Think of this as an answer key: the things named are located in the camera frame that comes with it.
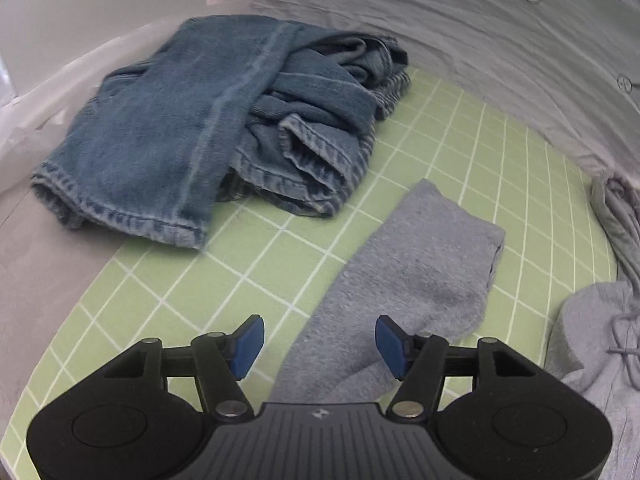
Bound blue plaid shirt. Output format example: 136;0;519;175
217;73;410;218

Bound white plastic bag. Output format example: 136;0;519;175
0;14;191;162

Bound grey hoodie sweatshirt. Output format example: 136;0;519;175
269;171;640;480

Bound light grey printed bedsheet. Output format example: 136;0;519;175
207;0;639;180

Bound green grid cutting mat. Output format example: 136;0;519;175
0;66;622;480

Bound blue denim jeans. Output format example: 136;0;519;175
30;15;408;249

